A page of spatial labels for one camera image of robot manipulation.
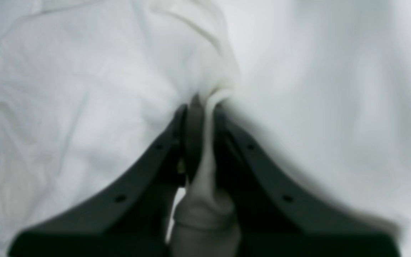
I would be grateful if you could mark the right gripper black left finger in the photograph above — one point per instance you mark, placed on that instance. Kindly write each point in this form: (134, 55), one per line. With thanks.
(130, 217)

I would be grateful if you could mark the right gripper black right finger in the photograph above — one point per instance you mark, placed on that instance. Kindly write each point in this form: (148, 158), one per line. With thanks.
(276, 216)

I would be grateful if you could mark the white printed T-shirt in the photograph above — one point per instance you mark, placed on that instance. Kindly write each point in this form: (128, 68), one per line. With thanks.
(323, 85)

